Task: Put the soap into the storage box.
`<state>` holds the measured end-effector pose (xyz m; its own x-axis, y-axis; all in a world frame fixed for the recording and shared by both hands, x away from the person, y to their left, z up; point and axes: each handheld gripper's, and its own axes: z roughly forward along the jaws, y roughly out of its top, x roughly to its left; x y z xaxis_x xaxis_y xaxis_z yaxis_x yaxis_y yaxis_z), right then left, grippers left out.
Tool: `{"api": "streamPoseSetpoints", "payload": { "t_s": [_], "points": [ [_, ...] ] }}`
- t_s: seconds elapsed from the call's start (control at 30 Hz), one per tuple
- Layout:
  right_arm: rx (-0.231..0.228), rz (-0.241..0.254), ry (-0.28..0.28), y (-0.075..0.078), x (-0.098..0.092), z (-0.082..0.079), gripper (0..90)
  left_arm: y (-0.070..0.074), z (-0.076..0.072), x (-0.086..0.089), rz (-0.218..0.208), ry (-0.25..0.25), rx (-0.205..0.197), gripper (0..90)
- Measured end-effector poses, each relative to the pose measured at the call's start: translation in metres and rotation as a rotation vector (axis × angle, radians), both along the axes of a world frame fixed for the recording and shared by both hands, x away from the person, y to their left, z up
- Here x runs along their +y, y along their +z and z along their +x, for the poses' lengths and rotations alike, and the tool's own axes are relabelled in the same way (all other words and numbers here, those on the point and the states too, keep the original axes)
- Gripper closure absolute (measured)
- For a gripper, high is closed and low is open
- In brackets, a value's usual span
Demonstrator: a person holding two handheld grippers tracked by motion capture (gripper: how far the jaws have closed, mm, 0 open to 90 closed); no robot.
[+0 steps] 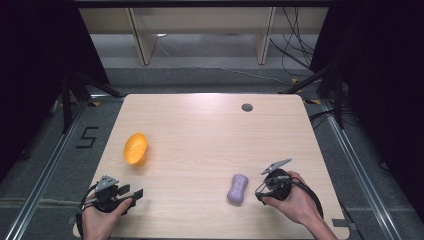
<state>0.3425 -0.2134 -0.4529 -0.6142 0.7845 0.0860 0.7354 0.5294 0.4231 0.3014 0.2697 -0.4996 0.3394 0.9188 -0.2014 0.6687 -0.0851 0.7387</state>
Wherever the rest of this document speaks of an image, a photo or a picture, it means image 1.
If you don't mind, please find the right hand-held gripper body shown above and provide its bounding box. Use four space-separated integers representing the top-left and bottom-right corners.
260 157 295 202

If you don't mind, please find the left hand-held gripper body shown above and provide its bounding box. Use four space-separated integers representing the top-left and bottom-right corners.
94 175 126 214

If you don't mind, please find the person's left hand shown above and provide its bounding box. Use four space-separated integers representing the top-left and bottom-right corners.
81 197 133 236

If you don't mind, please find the person's right hand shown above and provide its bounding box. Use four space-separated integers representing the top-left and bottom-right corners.
261 170 322 228

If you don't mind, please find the purple soap bar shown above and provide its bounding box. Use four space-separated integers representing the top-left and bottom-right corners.
226 173 250 205

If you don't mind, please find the orange plastic bowl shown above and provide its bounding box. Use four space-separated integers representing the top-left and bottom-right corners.
123 132 149 167

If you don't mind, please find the grey tape strip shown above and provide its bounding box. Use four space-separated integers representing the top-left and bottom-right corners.
331 217 358 232

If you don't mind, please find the black tripod stand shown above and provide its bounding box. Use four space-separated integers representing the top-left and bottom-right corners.
60 70 125 135
279 59 347 130

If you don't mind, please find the dark curtain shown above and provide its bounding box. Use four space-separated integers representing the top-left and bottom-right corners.
0 0 111 183
309 0 424 214

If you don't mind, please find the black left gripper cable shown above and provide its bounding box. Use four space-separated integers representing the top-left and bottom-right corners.
75 182 100 238

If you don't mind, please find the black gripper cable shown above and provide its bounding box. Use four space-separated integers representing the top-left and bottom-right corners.
75 182 100 238
291 179 325 220

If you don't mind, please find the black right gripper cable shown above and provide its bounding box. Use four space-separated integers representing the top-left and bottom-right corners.
291 179 325 220

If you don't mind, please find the metal floor rail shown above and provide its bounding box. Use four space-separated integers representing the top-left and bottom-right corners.
3 99 90 240
320 99 403 240

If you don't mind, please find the white floor cable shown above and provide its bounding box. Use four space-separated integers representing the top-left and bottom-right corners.
155 35 288 85

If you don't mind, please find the bundle of black cables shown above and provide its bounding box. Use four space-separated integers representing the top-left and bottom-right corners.
269 6 317 78

